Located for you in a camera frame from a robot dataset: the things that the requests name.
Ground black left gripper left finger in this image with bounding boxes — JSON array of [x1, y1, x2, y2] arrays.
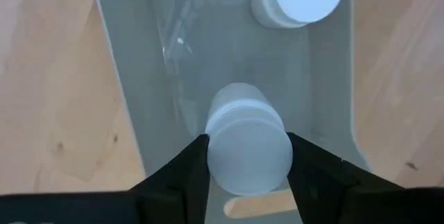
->
[[130, 133, 212, 224]]

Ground grey plastic basket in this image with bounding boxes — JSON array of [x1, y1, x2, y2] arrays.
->
[[90, 0, 370, 224]]

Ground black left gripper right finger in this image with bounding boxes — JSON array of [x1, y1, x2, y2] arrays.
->
[[287, 132, 405, 224]]

